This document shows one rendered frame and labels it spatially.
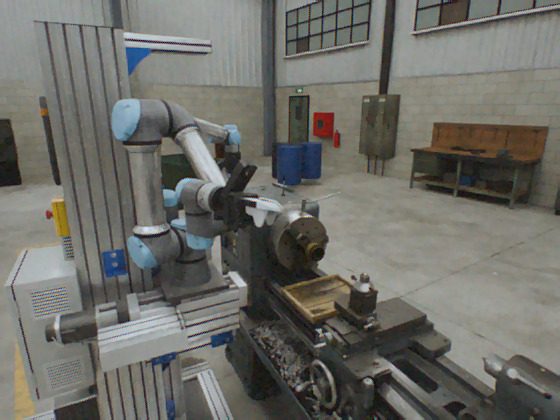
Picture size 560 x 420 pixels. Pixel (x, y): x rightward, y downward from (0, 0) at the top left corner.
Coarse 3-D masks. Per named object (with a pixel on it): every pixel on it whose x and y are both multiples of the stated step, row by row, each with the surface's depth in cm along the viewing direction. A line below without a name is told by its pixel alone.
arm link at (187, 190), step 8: (184, 184) 96; (192, 184) 95; (200, 184) 93; (176, 192) 98; (184, 192) 95; (192, 192) 93; (184, 200) 96; (192, 200) 94; (184, 208) 97; (192, 208) 95; (200, 208) 95
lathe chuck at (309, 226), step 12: (288, 216) 190; (300, 216) 187; (276, 228) 188; (300, 228) 187; (312, 228) 191; (324, 228) 195; (276, 240) 185; (288, 240) 186; (276, 252) 186; (288, 252) 188; (288, 264) 190; (312, 264) 197
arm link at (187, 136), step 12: (180, 108) 114; (180, 120) 112; (192, 120) 115; (180, 132) 112; (192, 132) 113; (180, 144) 114; (192, 144) 112; (204, 144) 114; (192, 156) 111; (204, 156) 111; (192, 168) 113; (204, 168) 110; (216, 168) 111; (204, 180) 110; (216, 180) 109; (228, 228) 105; (240, 228) 110
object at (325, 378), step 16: (320, 352) 144; (320, 368) 147; (336, 368) 135; (320, 384) 140; (336, 384) 138; (352, 384) 127; (320, 400) 143; (336, 400) 134; (352, 400) 128; (336, 416) 134; (352, 416) 131
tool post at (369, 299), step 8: (352, 288) 140; (352, 296) 139; (360, 296) 135; (368, 296) 135; (376, 296) 138; (352, 304) 140; (360, 304) 135; (368, 304) 136; (360, 312) 136; (368, 312) 138
